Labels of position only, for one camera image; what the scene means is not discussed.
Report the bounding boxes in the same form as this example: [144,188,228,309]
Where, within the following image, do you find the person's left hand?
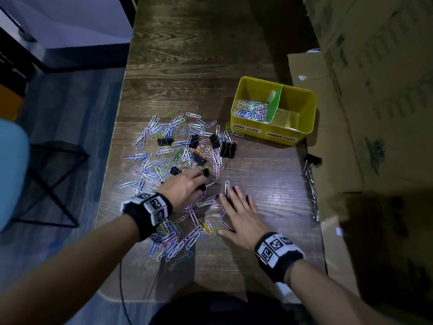
[156,167,210,212]

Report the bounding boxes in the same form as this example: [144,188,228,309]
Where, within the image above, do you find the person's right hand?
[218,185,271,251]

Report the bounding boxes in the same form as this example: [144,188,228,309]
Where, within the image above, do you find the pile of coloured paper clips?
[119,111,245,263]

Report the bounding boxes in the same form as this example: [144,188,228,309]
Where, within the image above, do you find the group of black binder clips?
[157,131,237,193]

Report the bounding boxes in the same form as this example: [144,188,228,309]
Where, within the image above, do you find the single black binder clip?
[302,153,322,175]

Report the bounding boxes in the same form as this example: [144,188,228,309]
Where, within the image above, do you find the small heap of paper clips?
[234,99,269,124]

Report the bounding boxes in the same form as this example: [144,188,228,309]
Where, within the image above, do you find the yellow divided sorting bin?
[230,76,318,147]

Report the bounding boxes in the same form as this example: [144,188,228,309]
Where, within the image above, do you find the person's right forearm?
[284,259,393,325]

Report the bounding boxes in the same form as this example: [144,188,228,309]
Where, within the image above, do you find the person's left forearm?
[0,214,141,325]

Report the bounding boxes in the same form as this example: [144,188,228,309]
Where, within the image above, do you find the person's black clothing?
[148,291,298,325]

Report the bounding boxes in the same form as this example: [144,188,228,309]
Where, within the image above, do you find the brown cardboard box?
[287,0,433,325]

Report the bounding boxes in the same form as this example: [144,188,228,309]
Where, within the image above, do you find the wooden table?
[96,0,327,303]

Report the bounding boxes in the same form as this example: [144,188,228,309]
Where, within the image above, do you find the light blue chair seat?
[0,118,30,232]

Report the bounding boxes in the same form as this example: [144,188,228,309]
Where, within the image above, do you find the white cabinet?
[0,0,134,73]

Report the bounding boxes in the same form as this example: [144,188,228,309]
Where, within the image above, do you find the black cable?
[118,260,133,325]

